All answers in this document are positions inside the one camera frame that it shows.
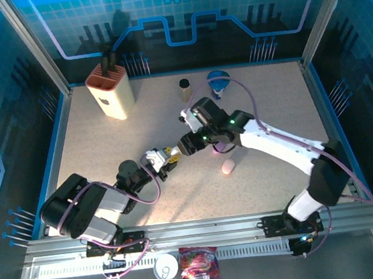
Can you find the mauve purple earbuds case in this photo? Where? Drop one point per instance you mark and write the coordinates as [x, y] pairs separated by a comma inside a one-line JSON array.
[[222, 148]]

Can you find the beige knife block orange top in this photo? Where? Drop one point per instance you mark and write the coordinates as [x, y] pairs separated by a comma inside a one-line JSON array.
[[114, 94]]

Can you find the aluminium frame rail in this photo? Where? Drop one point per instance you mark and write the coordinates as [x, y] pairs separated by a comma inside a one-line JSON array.
[[200, 232]]

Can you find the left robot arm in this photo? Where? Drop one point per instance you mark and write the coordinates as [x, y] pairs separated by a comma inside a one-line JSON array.
[[79, 205]]

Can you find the black controller box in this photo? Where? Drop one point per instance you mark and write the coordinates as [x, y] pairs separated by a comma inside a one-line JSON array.
[[300, 247]]

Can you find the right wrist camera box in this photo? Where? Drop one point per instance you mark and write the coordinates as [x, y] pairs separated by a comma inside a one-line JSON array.
[[189, 120]]

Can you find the Fox's candy bag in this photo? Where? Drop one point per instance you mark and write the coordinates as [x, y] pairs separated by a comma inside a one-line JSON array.
[[201, 272]]

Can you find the wooden bottle black cap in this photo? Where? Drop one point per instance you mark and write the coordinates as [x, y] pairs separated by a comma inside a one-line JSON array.
[[185, 90]]

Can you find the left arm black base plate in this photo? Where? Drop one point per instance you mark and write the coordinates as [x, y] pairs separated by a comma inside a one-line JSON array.
[[134, 243]]

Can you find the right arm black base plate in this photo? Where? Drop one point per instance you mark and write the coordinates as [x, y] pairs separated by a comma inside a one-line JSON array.
[[274, 227]]

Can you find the pink earbuds case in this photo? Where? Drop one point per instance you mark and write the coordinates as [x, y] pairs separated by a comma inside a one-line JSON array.
[[228, 167]]

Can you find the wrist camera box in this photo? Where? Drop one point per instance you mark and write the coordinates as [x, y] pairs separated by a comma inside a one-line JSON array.
[[189, 120], [155, 160]]

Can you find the blue plastic cup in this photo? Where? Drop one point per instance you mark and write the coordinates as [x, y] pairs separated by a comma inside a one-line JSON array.
[[218, 75]]

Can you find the white round lid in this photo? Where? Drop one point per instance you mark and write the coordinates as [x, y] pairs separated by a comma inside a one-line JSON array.
[[165, 266]]

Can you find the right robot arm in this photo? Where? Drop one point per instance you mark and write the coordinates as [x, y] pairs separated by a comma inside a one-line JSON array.
[[282, 149]]

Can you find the aluminium frame post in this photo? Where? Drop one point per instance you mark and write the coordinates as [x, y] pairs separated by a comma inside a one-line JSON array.
[[325, 16], [36, 49]]

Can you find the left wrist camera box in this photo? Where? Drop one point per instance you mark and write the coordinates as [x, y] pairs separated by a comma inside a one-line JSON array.
[[155, 160]]

